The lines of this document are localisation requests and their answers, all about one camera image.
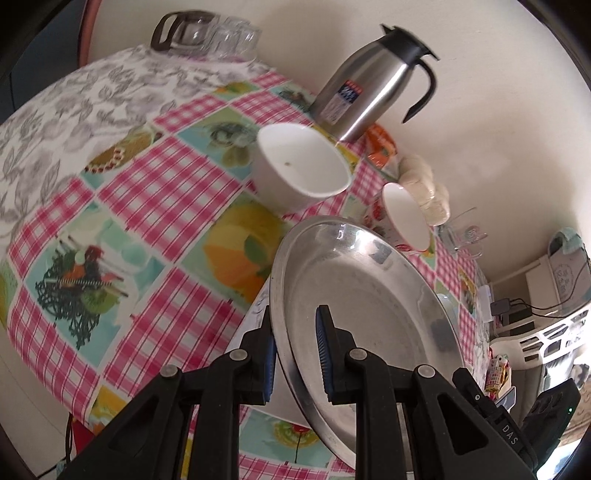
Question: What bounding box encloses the black power adapter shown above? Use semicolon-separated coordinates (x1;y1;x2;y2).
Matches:
490;298;522;317

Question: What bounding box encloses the large steel plate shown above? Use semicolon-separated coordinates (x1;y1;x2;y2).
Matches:
270;216;465;466

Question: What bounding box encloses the square white ceramic bowl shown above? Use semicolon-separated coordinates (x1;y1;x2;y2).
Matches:
249;123;352;215

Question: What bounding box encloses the orange snack packet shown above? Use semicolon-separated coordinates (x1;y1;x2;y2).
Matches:
366;123;399;180

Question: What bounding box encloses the bag of white buns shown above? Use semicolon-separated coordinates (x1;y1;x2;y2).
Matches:
399;155;451;227

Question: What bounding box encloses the stainless steel thermos jug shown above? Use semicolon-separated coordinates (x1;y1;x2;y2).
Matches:
310;25;438;142

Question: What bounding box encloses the grey floral tablecloth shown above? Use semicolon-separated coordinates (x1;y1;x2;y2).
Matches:
1;45;270;248

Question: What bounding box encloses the clear glass mug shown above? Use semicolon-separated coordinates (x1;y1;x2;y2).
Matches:
440;207;488;260

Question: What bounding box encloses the upturned clear drinking glasses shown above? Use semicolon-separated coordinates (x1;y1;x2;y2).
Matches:
206;17;262;63

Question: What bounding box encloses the white plastic basket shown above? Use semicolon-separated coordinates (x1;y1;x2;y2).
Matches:
490;304;590;370

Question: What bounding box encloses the red rimmed white bowl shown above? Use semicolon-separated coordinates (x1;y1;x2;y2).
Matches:
363;183;431;253

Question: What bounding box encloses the glass coffee pot black handle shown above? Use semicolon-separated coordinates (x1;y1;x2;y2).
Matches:
150;10;219;55

